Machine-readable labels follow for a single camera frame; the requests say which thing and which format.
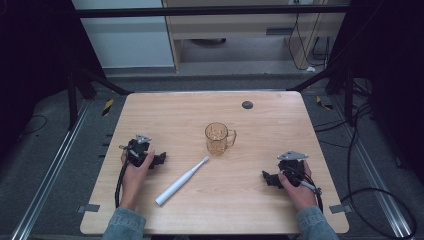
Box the metal floor rail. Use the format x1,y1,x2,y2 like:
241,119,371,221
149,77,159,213
9,99,93,240
331,96,416,239

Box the grey metal table bracket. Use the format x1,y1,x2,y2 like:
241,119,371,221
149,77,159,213
328,203,353,215
76,203,101,214

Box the black horizontal frame bar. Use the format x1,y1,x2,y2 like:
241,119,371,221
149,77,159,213
75,4,352,19

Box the yellow black striped tape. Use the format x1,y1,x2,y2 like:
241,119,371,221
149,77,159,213
101,98,115,117
315,95,334,111

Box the white cabinet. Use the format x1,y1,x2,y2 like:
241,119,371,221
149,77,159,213
71,0,175,70

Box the light wooden desk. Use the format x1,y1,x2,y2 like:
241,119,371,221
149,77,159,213
162,0,350,74

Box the black hanging cables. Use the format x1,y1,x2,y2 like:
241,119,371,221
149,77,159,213
287,12,334,72

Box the black metal stand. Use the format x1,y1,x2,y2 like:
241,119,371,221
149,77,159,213
65,64,134,132
287,61,373,126

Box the amber transparent cup with handle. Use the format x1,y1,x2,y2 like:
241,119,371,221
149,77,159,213
204,121,238,157

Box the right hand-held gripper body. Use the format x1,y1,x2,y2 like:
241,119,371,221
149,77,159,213
276,150,310,188

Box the black looped floor cable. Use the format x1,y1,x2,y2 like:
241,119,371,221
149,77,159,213
339,103,418,240

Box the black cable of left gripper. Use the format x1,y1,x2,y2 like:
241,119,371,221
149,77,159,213
114,144,140,210

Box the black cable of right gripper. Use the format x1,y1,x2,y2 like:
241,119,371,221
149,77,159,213
283,165,325,214

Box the person's left hand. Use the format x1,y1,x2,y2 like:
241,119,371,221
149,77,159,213
118,149,156,212

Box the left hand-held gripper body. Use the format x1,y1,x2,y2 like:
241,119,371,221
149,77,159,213
127,133,158,168

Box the person's right hand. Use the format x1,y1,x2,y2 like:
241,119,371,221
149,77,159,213
277,160,318,212

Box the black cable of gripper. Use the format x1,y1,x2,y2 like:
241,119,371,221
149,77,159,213
283,165,325,214
114,144,140,210

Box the white electric toothbrush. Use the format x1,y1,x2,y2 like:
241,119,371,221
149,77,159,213
154,155,211,207

